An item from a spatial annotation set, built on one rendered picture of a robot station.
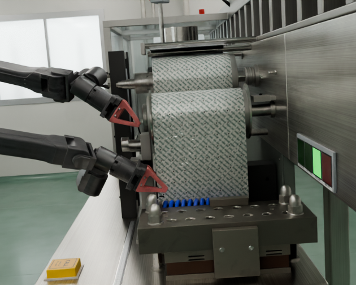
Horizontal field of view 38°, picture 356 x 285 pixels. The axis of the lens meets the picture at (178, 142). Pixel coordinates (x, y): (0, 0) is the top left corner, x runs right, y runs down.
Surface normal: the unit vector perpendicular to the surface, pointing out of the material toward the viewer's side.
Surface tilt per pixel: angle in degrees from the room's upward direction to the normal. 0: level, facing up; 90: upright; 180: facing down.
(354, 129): 90
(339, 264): 90
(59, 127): 90
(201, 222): 0
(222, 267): 90
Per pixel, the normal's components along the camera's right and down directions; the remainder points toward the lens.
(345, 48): -1.00, 0.07
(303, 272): -0.07, -0.99
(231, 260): 0.01, 0.14
